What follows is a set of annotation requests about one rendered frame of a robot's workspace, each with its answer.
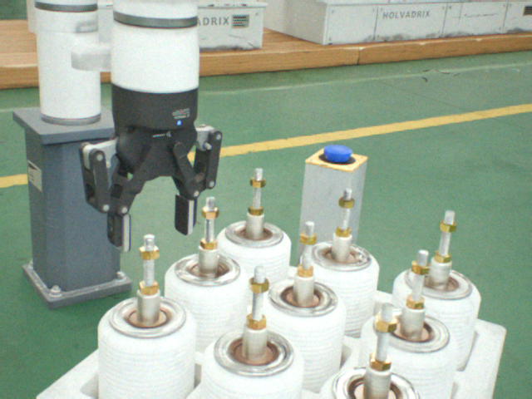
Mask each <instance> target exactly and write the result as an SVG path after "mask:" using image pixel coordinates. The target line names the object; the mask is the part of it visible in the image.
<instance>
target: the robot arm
mask: <svg viewBox="0 0 532 399"><path fill-rule="evenodd" d="M33 5H34V12H35V19H36V34H37V67H38V75H39V86H40V104H41V118H42V120H43V121H45V122H47V123H51V124H56V125H62V126H80V125H87V124H91V123H94V122H97V121H99V120H100V119H101V75H100V71H111V115H112V120H114V124H115V128H114V131H113V134H112V135H111V138H110V141H106V142H103V143H100V144H97V145H91V144H90V143H88V142H83V143H81V144H80V146H79V148H78V151H79V157H80V163H81V175H82V181H83V185H84V188H85V194H86V202H87V203H88V204H89V205H90V206H91V207H93V208H94V209H96V210H97V211H99V212H100V213H102V214H107V228H108V229H107V232H108V233H107V238H108V239H109V240H110V242H111V243H113V244H114V246H115V247H116V248H117V249H119V250H120V251H121V252H126V251H130V250H131V216H130V215H129V214H128V213H129V211H130V208H131V206H132V204H133V201H134V199H135V196H136V195H138V194H139V193H140V192H141V191H142V189H143V187H144V185H145V182H146V181H148V180H154V179H156V178H158V177H160V176H167V177H168V176H171V177H172V179H173V181H174V182H175V185H176V188H177V190H178V191H179V192H180V193H179V194H176V195H175V228H176V229H177V230H178V231H180V232H181V233H182V234H184V235H187V234H191V233H192V227H194V226H195V222H196V208H197V198H198V197H199V196H200V193H201V192H202V191H204V190H206V189H208V190H211V189H213V188H214V186H215V183H216V177H217V172H218V167H219V156H220V150H221V144H222V137H223V134H222V132H221V131H219V130H216V129H215V128H213V127H211V126H207V125H206V124H203V125H201V126H199V128H195V125H194V121H195V120H196V118H197V112H198V91H199V68H200V45H199V37H198V25H197V24H198V18H197V13H198V0H113V28H112V34H111V42H103V43H102V42H100V44H99V32H98V9H97V8H98V0H33ZM193 145H195V158H194V164H193V168H192V166H191V164H190V160H189V157H188V154H189V152H190V150H191V149H192V147H193ZM114 154H115V155H116V157H117V158H118V159H119V160H118V162H117V164H116V167H115V169H114V172H113V174H112V176H111V180H112V184H111V187H110V188H109V180H108V174H107V168H110V167H111V157H112V156H113V155H114ZM204 170H205V171H204ZM128 172H129V173H131V174H132V175H133V176H132V178H131V180H130V179H128Z"/></svg>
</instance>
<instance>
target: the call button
mask: <svg viewBox="0 0 532 399"><path fill-rule="evenodd" d="M323 154H325V156H326V159H327V160H330V161H333V162H347V161H348V159H349V158H350V157H351V155H352V150H351V149H350V148H348V147H346V146H344V145H328V146H326V147H325V148H324V151H323Z"/></svg>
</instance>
